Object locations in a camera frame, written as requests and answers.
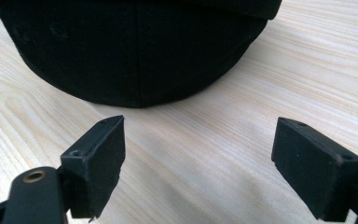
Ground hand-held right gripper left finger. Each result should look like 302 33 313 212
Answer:
59 115 127 220

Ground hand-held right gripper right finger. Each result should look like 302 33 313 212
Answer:
270 117 358 223

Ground black cap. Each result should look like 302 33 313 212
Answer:
0 0 283 109

